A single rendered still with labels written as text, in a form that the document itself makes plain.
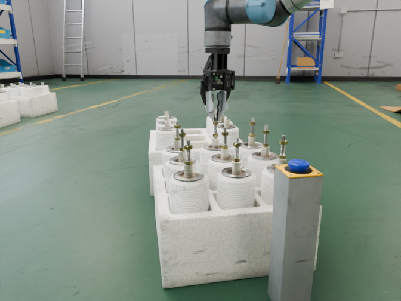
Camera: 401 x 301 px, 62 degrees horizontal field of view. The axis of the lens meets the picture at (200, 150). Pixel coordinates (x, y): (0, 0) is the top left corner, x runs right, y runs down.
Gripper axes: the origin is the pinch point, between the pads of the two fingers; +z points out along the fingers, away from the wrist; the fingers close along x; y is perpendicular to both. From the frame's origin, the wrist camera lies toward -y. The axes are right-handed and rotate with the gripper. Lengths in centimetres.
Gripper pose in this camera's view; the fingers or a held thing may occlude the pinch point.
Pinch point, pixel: (215, 116)
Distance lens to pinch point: 103.0
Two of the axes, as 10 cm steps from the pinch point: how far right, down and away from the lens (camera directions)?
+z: 0.1, 9.6, 2.8
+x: 9.7, -0.7, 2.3
